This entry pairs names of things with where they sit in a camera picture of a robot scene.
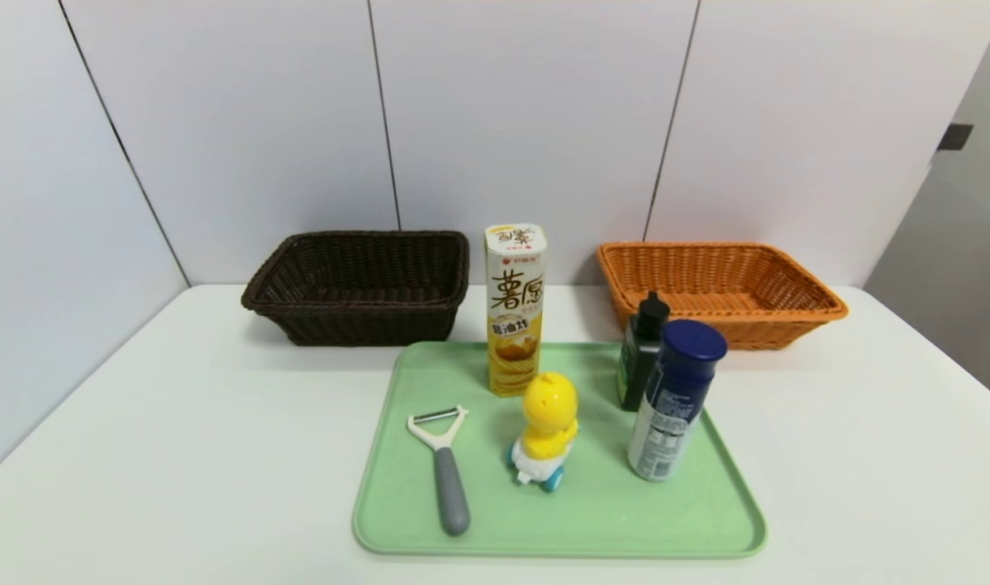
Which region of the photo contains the yellow duck toy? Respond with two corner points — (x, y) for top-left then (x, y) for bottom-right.
(507, 371), (580, 494)

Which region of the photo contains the white peeler with grey handle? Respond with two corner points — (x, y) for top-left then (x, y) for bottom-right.
(406, 405), (471, 537)

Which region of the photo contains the white bottle with blue cap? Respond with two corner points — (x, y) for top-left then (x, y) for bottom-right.
(627, 318), (728, 483)

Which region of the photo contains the dark brown wicker basket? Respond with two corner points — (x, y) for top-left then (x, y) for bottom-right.
(241, 230), (471, 348)

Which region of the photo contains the orange wicker basket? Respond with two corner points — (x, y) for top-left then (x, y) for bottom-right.
(597, 241), (849, 351)

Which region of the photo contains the yellow potato chips box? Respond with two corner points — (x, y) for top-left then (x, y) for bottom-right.
(484, 223), (548, 398)

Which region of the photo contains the dark green black-capped bottle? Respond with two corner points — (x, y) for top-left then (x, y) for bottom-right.
(616, 291), (671, 413)

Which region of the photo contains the light green plastic tray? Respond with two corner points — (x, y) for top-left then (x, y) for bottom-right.
(352, 340), (768, 560)

